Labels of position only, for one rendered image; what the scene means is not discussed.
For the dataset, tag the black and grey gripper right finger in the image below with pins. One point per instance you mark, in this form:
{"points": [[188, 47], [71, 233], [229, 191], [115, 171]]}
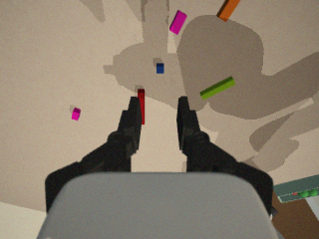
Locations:
{"points": [[202, 155]]}

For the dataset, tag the lime green rod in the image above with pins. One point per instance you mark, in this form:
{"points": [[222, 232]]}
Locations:
{"points": [[217, 88]]}

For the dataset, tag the red rod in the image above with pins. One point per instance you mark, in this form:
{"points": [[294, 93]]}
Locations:
{"points": [[141, 95]]}

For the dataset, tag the orange rectangular bar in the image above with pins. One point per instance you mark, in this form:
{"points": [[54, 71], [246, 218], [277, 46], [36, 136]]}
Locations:
{"points": [[227, 9]]}

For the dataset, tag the small blue block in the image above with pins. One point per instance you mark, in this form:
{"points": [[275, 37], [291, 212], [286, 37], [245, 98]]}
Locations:
{"points": [[160, 68]]}

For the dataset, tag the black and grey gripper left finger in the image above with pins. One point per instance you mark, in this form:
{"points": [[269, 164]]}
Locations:
{"points": [[112, 156]]}

